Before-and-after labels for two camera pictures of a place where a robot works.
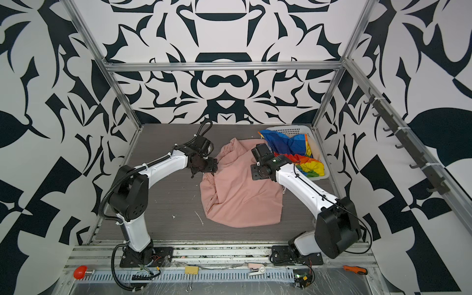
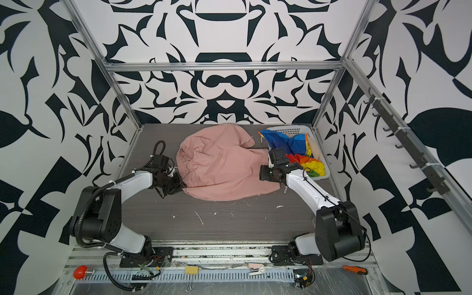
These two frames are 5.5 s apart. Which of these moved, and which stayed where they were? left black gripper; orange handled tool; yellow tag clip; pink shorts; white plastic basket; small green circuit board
Moved: left black gripper; pink shorts
Stayed: small green circuit board; yellow tag clip; orange handled tool; white plastic basket
